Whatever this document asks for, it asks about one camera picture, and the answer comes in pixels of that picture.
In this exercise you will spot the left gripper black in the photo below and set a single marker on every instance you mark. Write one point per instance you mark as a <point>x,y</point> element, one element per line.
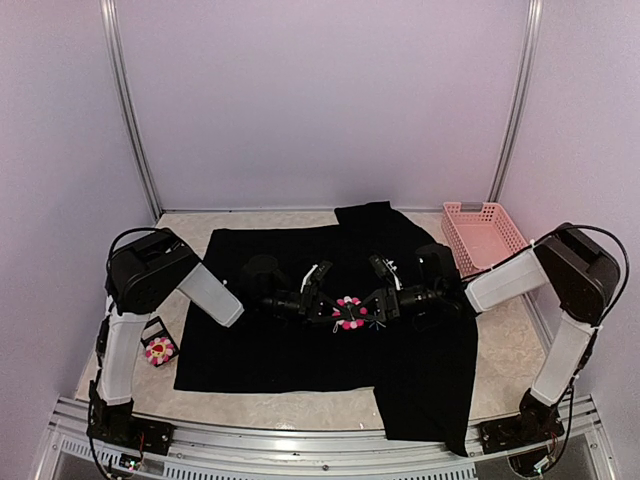
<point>319,300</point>

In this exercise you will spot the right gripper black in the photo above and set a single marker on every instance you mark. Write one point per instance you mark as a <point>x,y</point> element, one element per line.
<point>388,310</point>

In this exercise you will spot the black t-shirt blue logo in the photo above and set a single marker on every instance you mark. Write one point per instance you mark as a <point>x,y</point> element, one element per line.
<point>420,369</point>

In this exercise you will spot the flower brooch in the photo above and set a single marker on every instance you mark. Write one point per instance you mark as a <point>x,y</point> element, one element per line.
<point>159,351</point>
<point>350,312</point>

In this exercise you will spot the pink plastic basket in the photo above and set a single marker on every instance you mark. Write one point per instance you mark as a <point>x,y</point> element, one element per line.
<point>480,235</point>

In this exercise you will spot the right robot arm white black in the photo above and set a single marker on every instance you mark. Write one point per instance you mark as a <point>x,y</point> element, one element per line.
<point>586,280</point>

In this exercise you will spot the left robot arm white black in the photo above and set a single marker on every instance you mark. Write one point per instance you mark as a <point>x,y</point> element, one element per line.
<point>140,276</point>

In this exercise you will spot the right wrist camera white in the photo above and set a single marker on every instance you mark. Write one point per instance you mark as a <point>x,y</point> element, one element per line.
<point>386,270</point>

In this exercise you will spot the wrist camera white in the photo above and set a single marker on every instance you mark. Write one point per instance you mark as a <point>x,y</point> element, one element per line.
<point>386,270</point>
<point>314,278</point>

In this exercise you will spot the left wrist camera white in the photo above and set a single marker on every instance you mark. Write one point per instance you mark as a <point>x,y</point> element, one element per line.
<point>314,278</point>

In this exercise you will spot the front aluminium rail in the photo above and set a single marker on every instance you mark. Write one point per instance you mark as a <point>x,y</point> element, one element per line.
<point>208,451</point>

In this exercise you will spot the right aluminium frame post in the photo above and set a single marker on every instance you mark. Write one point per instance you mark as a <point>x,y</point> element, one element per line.
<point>521,85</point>

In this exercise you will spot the aluminium frame post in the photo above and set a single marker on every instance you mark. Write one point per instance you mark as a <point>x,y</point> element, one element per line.
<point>521,85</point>
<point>109,15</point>

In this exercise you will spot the left aluminium frame post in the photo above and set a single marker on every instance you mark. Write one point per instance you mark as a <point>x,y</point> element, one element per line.
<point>109,15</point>

